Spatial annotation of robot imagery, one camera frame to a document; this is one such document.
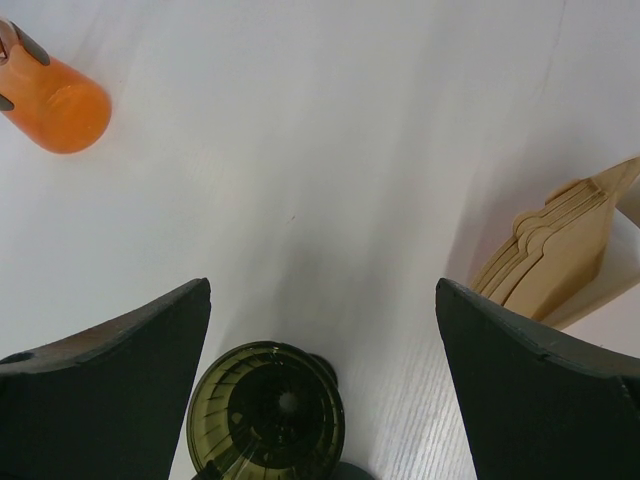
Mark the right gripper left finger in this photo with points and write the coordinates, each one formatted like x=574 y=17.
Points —
x=109 y=401

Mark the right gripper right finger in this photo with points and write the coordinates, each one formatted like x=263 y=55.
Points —
x=537 y=403

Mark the brown coffee filter stack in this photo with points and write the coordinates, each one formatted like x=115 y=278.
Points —
x=556 y=251

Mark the orange glass flask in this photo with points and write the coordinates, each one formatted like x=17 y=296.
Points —
x=57 y=107

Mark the dark green dripper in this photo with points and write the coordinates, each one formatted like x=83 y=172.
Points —
x=266 y=410

